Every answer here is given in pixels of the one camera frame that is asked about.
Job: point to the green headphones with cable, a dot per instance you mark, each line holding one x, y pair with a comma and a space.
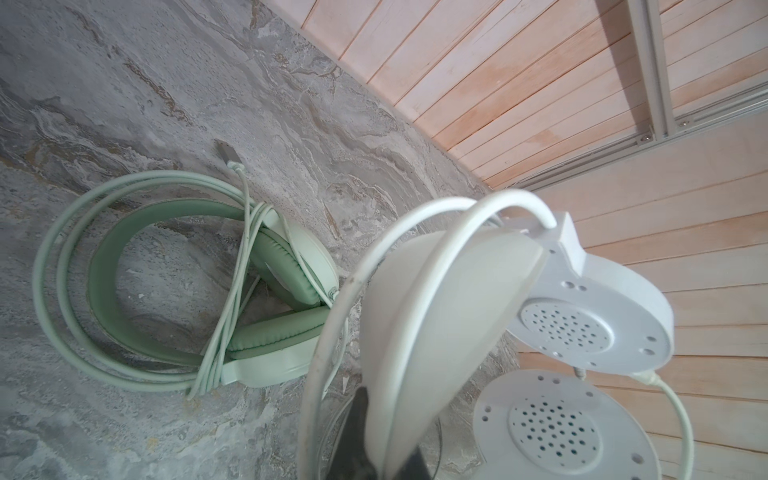
173, 280

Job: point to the white headphones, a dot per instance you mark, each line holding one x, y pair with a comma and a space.
436, 293

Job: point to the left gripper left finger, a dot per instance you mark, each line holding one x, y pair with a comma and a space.
349, 460

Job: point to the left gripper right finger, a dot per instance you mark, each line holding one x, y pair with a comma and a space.
415, 468

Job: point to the aluminium frame bar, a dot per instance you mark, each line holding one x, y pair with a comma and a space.
645, 18

